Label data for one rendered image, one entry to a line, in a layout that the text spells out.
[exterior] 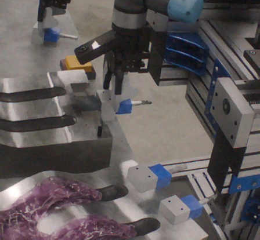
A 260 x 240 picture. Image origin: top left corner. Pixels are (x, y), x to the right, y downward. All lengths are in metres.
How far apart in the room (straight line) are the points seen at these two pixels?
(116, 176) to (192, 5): 0.38
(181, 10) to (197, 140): 1.62
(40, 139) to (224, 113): 0.39
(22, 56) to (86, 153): 0.50
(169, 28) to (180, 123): 1.27
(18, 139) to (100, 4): 2.66
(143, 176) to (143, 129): 1.61
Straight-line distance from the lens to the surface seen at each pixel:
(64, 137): 1.29
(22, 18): 1.93
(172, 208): 1.17
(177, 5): 1.27
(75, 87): 1.46
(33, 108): 1.37
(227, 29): 1.69
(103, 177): 1.26
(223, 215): 1.95
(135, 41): 1.41
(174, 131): 2.86
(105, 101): 1.47
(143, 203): 1.22
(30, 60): 1.70
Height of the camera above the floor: 1.68
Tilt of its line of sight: 35 degrees down
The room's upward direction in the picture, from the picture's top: 9 degrees clockwise
